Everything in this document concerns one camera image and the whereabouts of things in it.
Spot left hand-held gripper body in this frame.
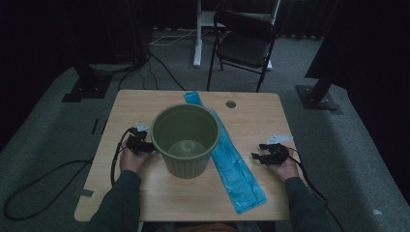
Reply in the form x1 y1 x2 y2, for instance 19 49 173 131
126 122 150 156

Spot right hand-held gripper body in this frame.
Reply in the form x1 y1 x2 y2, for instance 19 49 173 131
265 134 294 166

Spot blue plastic bag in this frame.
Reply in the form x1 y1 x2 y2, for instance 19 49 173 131
183 91 268 216

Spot green plastic bin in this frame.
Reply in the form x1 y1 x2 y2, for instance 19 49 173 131
150 102 221 180

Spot person's right hand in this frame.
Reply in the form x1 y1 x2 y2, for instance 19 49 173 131
270 158 301 183

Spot person's left hand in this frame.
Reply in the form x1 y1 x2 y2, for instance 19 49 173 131
119 146 161 177

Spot black stand base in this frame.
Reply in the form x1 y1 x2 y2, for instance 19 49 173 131
61 62 114 103
295 75 344 115

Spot black folding chair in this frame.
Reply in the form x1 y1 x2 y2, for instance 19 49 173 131
206 10 278 94

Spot black curtain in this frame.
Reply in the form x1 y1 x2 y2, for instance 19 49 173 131
0 0 153 153
304 0 410 204

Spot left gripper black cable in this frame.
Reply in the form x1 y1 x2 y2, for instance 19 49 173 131
110 128 134 188

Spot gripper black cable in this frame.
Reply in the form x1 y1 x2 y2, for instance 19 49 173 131
110 128 134 188
286 146 346 232

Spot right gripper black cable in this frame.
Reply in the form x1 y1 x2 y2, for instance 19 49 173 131
286 146 346 232

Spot thin black floor cables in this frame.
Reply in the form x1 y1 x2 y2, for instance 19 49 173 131
117 47 187 92

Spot white floor cable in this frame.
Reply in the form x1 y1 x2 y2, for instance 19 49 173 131
149 28 197 46

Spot thick black floor cable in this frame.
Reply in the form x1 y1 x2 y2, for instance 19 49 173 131
3 159 95 221

